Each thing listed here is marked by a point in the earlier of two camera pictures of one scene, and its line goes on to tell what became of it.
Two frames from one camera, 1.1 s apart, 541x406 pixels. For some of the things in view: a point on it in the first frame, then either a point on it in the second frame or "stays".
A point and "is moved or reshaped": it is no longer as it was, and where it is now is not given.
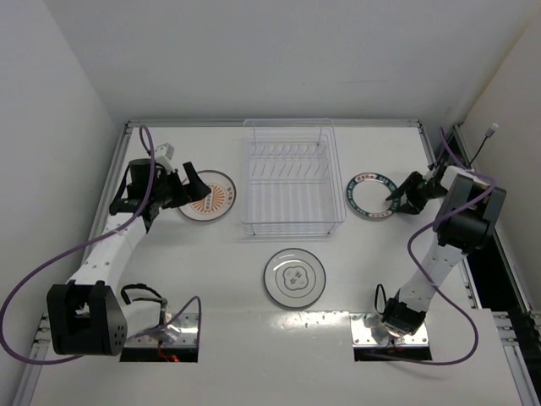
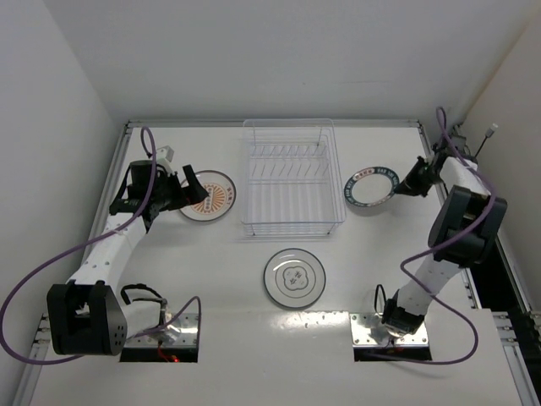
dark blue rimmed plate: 367,194 is moved or reshaped
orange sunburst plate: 215,205 stays
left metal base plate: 183,331 stays
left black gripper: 178,191 stays
